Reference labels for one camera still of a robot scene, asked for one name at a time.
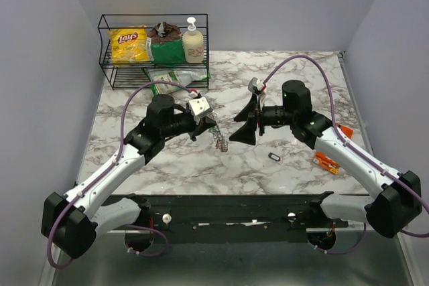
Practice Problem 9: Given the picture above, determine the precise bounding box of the purple cable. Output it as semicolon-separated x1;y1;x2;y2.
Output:
46;80;200;269
263;54;429;255

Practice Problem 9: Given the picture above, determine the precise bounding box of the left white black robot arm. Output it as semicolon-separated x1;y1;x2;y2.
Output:
41;93;216;259

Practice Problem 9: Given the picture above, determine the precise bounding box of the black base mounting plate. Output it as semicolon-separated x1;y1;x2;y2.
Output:
68;194;393;245

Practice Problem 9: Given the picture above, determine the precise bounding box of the aluminium rail frame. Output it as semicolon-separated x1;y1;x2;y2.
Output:
38;50;416;286

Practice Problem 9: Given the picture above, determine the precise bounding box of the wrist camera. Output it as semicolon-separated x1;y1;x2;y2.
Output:
188;96;213;123
248;77;266;96

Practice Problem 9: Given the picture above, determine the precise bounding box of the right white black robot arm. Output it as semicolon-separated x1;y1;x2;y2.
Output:
229;78;422;238

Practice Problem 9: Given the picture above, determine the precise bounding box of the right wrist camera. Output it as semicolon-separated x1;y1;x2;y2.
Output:
248;77;266;96

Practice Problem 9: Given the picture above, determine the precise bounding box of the orange packet near arm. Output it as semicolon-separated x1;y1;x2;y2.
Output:
314;151;340;175

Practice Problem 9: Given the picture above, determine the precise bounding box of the yellow Lays chips bag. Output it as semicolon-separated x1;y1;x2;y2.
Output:
107;25;150;67

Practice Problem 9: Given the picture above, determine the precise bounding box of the black wire shelf rack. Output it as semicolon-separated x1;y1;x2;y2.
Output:
97;13;210;89

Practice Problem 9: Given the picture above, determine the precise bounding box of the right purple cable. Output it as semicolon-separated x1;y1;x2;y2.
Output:
263;54;429;255

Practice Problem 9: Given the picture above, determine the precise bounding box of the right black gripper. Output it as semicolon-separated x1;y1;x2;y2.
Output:
229;93;296;145

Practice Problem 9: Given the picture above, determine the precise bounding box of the green white snack bag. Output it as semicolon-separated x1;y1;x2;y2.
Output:
142;68;211;95

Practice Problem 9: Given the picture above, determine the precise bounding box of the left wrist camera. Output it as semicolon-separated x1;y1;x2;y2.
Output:
188;96;213;123

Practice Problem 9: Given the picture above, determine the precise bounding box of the cream soap pump bottle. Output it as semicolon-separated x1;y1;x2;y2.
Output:
182;17;204;64

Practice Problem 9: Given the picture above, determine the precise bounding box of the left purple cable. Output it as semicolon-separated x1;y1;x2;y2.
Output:
46;80;200;269

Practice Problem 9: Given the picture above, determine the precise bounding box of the green brown snack bag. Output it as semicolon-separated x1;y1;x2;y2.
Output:
146;21;186;65

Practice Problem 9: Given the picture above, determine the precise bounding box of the black key tag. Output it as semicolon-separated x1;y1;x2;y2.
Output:
268;153;282;162

